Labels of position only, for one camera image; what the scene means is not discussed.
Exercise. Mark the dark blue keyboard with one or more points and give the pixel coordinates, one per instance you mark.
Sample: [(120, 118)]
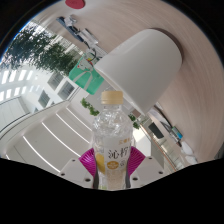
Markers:
[(68, 23)]

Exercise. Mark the white mug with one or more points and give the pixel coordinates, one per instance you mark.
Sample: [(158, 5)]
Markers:
[(143, 70)]

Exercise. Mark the group of ceiling light strips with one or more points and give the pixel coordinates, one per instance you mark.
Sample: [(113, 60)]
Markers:
[(56, 136)]

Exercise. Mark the black office chair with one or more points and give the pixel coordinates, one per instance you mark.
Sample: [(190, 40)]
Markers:
[(156, 130)]

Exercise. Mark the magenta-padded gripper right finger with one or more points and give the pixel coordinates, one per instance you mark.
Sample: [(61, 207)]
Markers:
[(146, 170)]

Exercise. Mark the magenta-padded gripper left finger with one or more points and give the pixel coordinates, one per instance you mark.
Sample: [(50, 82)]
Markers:
[(75, 171)]

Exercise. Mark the green tote bag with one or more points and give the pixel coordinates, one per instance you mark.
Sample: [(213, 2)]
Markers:
[(86, 76)]

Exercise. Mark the row of tall green plants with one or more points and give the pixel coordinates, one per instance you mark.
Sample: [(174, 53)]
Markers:
[(40, 53)]

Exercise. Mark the clear drink bottle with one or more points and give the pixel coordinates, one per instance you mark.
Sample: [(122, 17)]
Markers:
[(111, 133)]

